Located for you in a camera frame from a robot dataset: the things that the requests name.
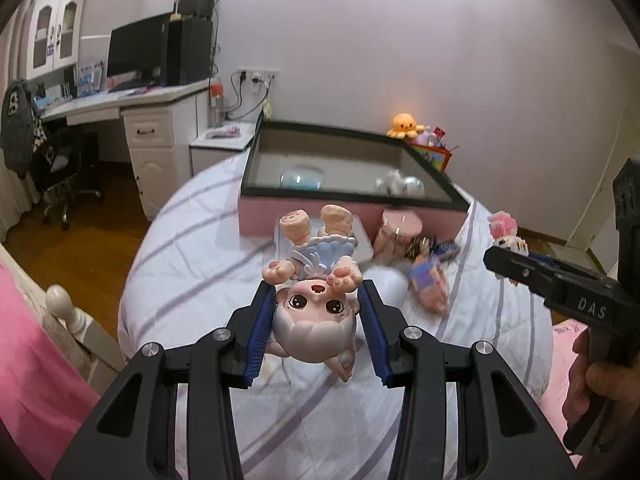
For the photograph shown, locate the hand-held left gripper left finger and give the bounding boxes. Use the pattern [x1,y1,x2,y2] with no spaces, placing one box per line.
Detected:
[52,280,278,480]

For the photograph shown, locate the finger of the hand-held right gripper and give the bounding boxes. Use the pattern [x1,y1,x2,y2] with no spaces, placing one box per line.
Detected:
[526,252,601,282]
[483,246,555,306]

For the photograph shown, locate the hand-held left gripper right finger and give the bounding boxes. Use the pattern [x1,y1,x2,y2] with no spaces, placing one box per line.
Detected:
[359,279,583,480]

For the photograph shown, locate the pink block figure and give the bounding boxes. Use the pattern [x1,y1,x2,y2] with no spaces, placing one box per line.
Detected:
[409,255,452,314]
[487,211,530,256]

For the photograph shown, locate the pink big-eyed doll figure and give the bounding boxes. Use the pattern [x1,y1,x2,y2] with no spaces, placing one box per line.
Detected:
[262,204,363,383]

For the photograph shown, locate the pink storage box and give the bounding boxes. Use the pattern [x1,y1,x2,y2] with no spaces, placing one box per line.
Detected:
[239,120,471,251]

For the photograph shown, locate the person's right hand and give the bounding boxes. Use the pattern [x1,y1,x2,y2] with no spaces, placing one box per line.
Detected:
[561,331,609,429]

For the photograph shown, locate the white cup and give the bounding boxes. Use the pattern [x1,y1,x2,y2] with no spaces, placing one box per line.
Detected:
[361,265,409,307]

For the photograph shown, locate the white door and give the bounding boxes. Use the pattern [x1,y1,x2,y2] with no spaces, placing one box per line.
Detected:
[565,105,632,267]

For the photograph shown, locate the pink printed bedding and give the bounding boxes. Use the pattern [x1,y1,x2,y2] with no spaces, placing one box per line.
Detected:
[537,320,592,432]

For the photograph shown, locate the rose gold round jar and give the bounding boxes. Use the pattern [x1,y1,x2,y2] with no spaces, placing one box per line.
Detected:
[375,208,424,264]

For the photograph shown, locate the red printed toy box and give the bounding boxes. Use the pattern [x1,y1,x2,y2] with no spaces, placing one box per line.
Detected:
[407,140,454,174]

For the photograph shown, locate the teal glass bowl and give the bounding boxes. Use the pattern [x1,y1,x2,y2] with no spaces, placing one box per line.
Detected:
[280,164,327,192]

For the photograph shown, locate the orange octopus plush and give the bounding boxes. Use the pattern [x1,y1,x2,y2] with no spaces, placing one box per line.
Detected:
[386,112,426,139]

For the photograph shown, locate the white nightstand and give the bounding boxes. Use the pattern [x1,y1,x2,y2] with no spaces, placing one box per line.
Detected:
[189,120,258,179]

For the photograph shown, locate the pink blanket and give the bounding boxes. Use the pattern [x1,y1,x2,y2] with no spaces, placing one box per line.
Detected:
[0,245,102,480]

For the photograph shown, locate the clear bottle orange cap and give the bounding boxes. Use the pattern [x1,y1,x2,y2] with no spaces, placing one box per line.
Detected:
[209,82,226,129]

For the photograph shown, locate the white desk with drawers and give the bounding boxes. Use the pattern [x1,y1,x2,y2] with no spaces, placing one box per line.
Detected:
[40,80,211,222]

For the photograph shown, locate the black office chair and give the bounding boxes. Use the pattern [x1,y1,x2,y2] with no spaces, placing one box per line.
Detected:
[30,125,104,231]

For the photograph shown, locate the black computer tower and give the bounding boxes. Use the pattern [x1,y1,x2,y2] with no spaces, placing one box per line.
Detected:
[167,17,214,86]

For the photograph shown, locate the blue papers stand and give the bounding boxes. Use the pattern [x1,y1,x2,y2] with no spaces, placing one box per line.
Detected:
[75,61,107,97]

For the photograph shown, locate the black computer monitor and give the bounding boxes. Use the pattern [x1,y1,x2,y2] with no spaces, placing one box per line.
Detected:
[106,12,171,89]

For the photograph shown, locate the grey panda jacket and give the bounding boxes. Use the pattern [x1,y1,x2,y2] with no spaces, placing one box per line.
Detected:
[0,80,48,179]

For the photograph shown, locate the white bed frame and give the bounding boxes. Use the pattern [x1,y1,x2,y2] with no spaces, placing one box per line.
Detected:
[45,284,127,392]

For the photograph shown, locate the black power cables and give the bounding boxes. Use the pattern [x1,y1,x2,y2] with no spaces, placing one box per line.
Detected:
[227,72,267,122]

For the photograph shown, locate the white wall outlet strip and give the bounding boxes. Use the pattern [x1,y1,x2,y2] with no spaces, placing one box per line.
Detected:
[239,66,279,86]

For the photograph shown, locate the white wall cabinet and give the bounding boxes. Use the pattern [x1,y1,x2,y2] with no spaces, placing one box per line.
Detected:
[25,0,84,81]

